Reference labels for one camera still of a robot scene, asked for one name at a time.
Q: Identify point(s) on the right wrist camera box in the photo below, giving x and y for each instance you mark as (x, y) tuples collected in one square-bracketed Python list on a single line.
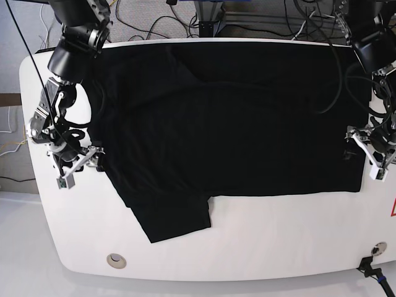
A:
[(66, 182)]

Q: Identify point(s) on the aluminium frame column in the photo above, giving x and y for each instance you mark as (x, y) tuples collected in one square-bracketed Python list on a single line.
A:
[(211, 17)]

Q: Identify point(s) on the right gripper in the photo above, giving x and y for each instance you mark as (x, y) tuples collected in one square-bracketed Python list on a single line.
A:
[(67, 161)]

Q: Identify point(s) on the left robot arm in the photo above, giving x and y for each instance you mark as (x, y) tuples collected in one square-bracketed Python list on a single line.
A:
[(367, 28)]

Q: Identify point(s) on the red warning triangle sticker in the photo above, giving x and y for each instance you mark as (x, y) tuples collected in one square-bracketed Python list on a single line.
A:
[(393, 212)]

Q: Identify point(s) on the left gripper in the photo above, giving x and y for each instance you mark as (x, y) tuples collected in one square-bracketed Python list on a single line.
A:
[(378, 143)]

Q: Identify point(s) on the table cable grommet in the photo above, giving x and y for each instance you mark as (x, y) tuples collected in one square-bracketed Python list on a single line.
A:
[(379, 249), (116, 261)]

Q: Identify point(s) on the left table cable grommet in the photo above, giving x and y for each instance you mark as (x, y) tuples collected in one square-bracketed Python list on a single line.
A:
[(116, 261)]

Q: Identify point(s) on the right table cable grommet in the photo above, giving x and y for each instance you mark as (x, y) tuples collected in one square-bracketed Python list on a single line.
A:
[(379, 249)]

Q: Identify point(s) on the black T-shirt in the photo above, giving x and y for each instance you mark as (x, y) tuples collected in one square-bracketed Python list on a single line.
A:
[(181, 123)]

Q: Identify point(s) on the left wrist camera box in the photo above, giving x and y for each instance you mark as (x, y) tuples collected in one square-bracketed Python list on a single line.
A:
[(377, 173)]

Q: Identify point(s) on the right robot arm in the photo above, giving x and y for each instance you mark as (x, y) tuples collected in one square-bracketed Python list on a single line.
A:
[(85, 28)]

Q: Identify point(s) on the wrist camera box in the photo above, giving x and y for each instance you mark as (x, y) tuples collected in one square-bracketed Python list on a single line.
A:
[(377, 173), (66, 182)]

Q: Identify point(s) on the black clamp with cable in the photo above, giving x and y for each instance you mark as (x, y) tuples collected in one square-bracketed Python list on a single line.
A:
[(366, 269)]

